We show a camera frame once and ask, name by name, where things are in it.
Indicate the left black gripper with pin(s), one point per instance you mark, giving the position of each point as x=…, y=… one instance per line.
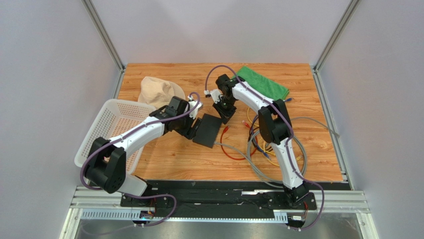
x=189, y=132

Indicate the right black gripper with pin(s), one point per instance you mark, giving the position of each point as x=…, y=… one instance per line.
x=225, y=110

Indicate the black network switch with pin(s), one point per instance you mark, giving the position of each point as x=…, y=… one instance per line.
x=207, y=131

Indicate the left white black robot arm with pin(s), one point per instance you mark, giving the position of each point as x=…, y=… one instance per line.
x=105, y=166

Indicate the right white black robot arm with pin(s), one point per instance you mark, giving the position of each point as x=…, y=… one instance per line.
x=274, y=126

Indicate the green cloth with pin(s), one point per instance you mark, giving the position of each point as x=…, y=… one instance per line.
x=262, y=84

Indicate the beige cloth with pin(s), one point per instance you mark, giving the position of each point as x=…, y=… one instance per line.
x=157, y=92

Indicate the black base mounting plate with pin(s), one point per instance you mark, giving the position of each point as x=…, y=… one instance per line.
x=216, y=199

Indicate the white plastic basket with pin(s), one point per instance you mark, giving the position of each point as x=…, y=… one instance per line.
x=116, y=117

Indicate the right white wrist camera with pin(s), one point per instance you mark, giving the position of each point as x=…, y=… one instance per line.
x=215, y=94

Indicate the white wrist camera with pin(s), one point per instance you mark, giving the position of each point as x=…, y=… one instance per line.
x=195, y=105
x=215, y=94

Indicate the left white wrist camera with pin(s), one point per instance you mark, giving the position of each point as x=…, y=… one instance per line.
x=195, y=105

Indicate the aluminium frame rail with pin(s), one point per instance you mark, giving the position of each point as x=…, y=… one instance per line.
x=97, y=205

